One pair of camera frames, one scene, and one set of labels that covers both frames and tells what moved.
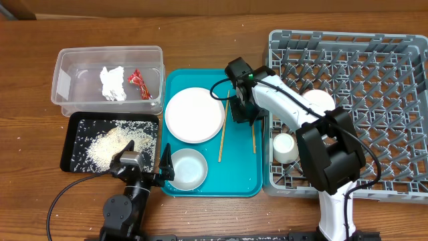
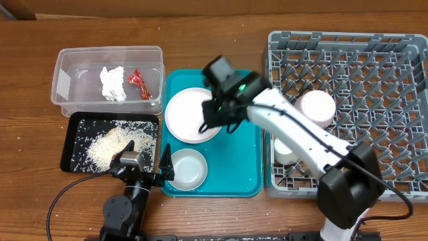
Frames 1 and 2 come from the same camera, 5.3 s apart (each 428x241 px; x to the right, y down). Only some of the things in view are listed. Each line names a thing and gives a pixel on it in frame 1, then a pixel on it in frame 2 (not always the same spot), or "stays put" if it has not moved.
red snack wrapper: [136, 78] stays put
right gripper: [239, 117] → [212, 120]
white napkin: [112, 84] stays put
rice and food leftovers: [98, 141] stays put
